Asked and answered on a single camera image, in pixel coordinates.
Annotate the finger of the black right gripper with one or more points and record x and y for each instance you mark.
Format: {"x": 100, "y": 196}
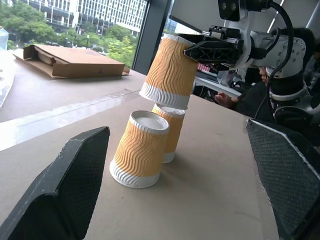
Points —
{"x": 193, "y": 37}
{"x": 215, "y": 52}

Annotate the person in dark clothing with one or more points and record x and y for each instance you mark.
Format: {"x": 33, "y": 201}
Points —
{"x": 252, "y": 100}

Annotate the dark window frame pillar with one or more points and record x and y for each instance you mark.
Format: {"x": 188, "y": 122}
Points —
{"x": 150, "y": 37}

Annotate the white office desk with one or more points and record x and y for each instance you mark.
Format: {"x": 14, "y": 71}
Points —
{"x": 215, "y": 85}

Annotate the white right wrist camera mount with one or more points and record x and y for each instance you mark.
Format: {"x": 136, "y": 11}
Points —
{"x": 246, "y": 30}

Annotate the person's bare hand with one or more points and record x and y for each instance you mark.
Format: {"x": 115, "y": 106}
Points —
{"x": 225, "y": 99}

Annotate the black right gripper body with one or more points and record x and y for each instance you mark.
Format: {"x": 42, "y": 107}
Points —
{"x": 226, "y": 32}

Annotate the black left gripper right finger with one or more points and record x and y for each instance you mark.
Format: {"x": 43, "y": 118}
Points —
{"x": 287, "y": 180}

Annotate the orange white ribbed paper cup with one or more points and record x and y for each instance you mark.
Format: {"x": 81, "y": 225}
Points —
{"x": 142, "y": 152}
{"x": 173, "y": 135}
{"x": 170, "y": 72}

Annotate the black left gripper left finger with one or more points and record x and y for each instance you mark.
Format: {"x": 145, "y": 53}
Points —
{"x": 62, "y": 190}

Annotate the flat brown cardboard box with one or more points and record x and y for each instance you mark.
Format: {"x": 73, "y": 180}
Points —
{"x": 75, "y": 62}

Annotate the clear plastic bag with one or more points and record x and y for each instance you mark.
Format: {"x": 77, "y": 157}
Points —
{"x": 5, "y": 80}

